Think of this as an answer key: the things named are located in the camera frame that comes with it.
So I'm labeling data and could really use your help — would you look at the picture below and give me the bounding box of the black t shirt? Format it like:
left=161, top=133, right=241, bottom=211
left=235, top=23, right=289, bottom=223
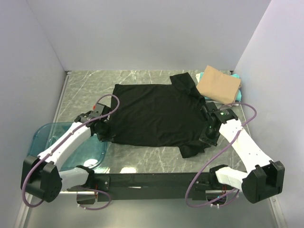
left=109, top=73, right=210, bottom=158

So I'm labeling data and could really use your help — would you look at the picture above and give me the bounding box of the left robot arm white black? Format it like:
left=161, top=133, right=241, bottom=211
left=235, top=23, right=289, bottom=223
left=20, top=103, right=115, bottom=208

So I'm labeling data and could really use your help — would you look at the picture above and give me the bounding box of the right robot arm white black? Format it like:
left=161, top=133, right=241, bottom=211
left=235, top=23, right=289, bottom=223
left=199, top=102, right=285, bottom=203

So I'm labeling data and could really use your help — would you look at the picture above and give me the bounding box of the blue transparent plastic bin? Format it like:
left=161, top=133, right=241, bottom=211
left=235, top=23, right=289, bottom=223
left=28, top=122, right=107, bottom=171

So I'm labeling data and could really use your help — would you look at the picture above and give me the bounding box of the folded teal t shirt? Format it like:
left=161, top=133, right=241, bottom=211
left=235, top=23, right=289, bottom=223
left=195, top=72, right=242, bottom=102

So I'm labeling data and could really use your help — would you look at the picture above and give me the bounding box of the folded tan t shirt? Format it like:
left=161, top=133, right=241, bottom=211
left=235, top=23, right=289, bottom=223
left=197, top=66, right=241, bottom=105

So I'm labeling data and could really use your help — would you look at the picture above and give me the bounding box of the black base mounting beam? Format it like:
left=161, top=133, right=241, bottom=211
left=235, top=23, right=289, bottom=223
left=69, top=172, right=232, bottom=200

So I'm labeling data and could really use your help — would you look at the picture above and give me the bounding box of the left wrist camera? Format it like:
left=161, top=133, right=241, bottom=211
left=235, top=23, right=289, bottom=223
left=93, top=103, right=108, bottom=115

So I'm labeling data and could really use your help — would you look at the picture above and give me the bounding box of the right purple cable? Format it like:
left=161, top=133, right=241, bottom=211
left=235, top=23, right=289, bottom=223
left=184, top=102, right=257, bottom=209

